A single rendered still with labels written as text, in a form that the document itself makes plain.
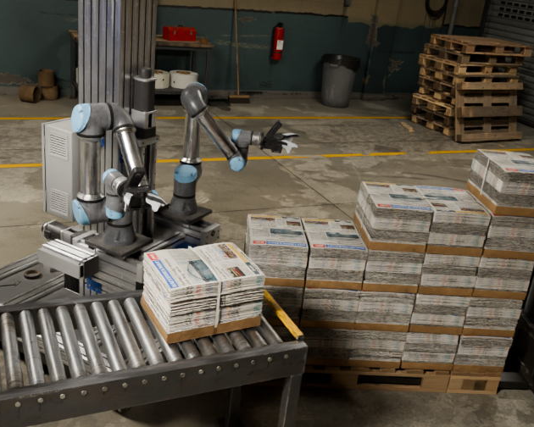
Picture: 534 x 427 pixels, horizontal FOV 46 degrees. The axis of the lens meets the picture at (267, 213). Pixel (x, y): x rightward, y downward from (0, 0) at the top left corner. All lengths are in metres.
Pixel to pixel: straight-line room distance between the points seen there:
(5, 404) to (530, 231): 2.47
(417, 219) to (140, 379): 1.59
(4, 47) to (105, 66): 6.18
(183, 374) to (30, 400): 0.49
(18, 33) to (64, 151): 5.98
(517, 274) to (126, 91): 2.13
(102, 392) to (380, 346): 1.71
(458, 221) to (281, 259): 0.88
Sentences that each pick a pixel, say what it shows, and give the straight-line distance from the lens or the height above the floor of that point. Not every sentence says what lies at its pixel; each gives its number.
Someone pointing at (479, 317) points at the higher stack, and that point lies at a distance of 3.52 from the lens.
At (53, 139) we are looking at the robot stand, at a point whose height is 1.17.
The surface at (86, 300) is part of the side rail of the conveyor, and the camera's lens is 2.58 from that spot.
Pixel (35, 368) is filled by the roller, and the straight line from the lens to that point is 2.24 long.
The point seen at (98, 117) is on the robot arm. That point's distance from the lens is 2.72.
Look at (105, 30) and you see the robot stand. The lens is 2.99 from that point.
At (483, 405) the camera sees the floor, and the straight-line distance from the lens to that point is 3.75.
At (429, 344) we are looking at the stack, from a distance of 3.52.
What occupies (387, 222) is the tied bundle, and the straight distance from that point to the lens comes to 3.11.
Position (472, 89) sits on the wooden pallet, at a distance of 9.20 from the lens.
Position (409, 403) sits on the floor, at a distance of 3.59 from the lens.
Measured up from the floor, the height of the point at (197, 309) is 0.93.
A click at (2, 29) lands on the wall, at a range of 9.12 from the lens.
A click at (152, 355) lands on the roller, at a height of 0.80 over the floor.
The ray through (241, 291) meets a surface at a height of 0.97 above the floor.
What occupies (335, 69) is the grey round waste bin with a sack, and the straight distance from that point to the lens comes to 9.96.
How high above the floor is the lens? 2.12
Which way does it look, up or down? 22 degrees down
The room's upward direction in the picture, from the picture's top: 7 degrees clockwise
